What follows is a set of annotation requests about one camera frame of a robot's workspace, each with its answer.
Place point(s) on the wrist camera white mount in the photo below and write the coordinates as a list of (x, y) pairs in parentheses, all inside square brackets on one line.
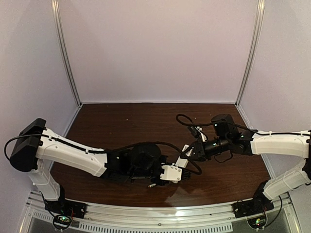
[(174, 173), (197, 133)]

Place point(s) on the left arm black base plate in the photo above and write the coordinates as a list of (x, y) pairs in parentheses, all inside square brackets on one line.
[(67, 207)]

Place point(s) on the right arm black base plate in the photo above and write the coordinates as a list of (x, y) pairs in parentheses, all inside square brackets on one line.
[(251, 207)]

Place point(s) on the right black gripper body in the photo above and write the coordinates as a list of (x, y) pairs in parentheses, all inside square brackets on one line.
[(198, 148)]

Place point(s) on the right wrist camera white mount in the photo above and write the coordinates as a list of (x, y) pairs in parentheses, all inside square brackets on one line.
[(197, 133)]

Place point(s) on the white remote control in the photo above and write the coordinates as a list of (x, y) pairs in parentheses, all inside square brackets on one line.
[(182, 160)]

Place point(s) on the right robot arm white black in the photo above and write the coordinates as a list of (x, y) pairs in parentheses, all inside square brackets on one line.
[(240, 140)]

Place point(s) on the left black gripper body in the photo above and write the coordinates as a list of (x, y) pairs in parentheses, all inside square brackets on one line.
[(163, 162)]

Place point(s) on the left aluminium frame post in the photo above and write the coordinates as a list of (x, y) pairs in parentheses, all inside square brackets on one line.
[(63, 50)]

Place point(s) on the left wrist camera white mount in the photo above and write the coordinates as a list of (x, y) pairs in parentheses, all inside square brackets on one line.
[(174, 173)]

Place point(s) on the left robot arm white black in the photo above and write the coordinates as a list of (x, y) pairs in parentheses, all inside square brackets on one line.
[(36, 144)]

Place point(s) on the right aluminium frame post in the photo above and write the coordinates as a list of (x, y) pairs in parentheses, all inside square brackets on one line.
[(252, 51)]

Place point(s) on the front aluminium rail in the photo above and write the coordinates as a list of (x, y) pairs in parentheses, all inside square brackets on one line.
[(216, 218)]

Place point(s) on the aluminium frame post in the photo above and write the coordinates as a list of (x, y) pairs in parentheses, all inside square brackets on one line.
[(63, 50), (252, 51)]

